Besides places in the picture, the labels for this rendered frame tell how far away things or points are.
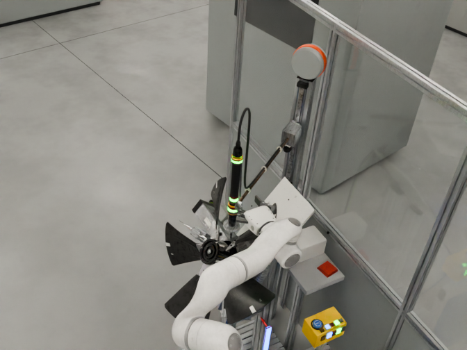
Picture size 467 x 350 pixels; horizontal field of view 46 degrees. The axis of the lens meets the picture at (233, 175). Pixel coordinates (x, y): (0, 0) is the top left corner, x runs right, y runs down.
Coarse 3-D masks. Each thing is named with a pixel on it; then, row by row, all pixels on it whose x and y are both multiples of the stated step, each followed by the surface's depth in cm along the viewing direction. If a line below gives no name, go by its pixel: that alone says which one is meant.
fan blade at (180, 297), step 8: (192, 280) 248; (184, 288) 249; (192, 288) 248; (176, 296) 250; (184, 296) 249; (192, 296) 248; (168, 304) 251; (176, 304) 250; (184, 304) 249; (176, 312) 250; (208, 312) 248
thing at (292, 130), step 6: (288, 126) 263; (294, 126) 263; (300, 126) 263; (282, 132) 260; (288, 132) 259; (294, 132) 259; (300, 132) 264; (282, 138) 262; (294, 138) 259; (288, 144) 262; (294, 144) 261
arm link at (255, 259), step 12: (276, 228) 178; (288, 228) 179; (300, 228) 183; (264, 240) 177; (276, 240) 176; (288, 240) 178; (240, 252) 172; (252, 252) 173; (264, 252) 175; (276, 252) 176; (252, 264) 169; (264, 264) 174; (252, 276) 171
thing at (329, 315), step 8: (320, 312) 240; (328, 312) 240; (336, 312) 241; (304, 320) 237; (312, 320) 237; (320, 320) 237; (328, 320) 237; (344, 320) 238; (304, 328) 239; (312, 328) 234; (328, 328) 234; (336, 328) 235; (312, 336) 235; (320, 336) 232; (336, 336) 240; (312, 344) 237; (320, 344) 237
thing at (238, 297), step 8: (248, 280) 237; (240, 288) 233; (248, 288) 233; (256, 288) 233; (264, 288) 232; (232, 296) 231; (240, 296) 230; (248, 296) 230; (256, 296) 230; (264, 296) 229; (272, 296) 228; (224, 304) 230; (232, 304) 229; (240, 304) 228; (248, 304) 227; (256, 304) 227; (264, 304) 226; (232, 312) 227; (240, 312) 226; (248, 312) 225; (232, 320) 225
